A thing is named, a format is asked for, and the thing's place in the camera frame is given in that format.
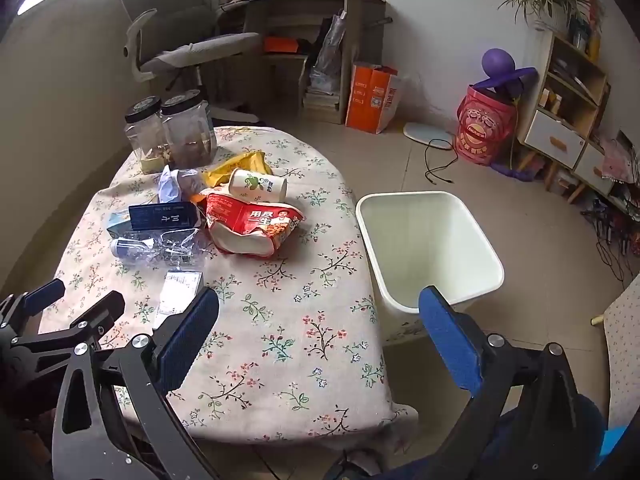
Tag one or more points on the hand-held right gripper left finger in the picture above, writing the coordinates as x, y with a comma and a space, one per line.
187, 340

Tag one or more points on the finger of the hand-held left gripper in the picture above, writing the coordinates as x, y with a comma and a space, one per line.
45, 292
102, 310

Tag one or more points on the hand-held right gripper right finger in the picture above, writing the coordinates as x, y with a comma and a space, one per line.
450, 340

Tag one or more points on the white trash bin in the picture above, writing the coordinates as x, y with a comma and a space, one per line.
425, 240

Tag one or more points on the white paper ball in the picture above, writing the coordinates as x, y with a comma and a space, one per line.
172, 185

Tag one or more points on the yellow snack wrapper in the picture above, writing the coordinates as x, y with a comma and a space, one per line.
240, 165

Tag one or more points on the white paper slip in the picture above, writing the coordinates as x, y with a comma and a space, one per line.
177, 290

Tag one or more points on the crushed clear plastic bottle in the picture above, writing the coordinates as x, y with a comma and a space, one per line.
150, 250

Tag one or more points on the light blue small carton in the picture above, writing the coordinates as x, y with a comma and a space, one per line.
117, 225

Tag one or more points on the dark blue box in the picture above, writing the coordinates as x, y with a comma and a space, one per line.
160, 216

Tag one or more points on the red snack bag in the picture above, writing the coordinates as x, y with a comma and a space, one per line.
240, 220

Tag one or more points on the white paper cup green print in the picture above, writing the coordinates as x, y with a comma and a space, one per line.
252, 183

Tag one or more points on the floral cushion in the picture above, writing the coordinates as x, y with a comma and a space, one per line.
622, 355

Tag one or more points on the clear jar with yellow contents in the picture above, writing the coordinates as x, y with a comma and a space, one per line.
142, 132

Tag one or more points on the clear jar with brown snacks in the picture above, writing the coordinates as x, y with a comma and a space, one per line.
187, 125

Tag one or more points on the white round disc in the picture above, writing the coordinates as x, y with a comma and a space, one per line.
425, 135

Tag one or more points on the red printed bucket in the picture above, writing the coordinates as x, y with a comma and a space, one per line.
482, 127

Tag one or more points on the wooden shelf unit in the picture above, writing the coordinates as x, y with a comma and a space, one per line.
555, 135

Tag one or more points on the pink cloth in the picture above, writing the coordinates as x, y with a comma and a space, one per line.
617, 160

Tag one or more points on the orange cardboard box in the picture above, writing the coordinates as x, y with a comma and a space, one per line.
370, 97

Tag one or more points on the stack of books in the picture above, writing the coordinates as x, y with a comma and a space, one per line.
320, 101

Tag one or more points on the grey office chair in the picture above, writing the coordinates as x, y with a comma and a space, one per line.
200, 50

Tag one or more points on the purple ball toy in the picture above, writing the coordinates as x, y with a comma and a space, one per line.
500, 62

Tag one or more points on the orange item under desk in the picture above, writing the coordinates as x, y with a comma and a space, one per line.
280, 44

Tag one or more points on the clear plastic bag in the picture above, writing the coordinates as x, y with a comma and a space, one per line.
327, 50

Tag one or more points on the wooden desk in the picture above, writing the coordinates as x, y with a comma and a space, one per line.
300, 5

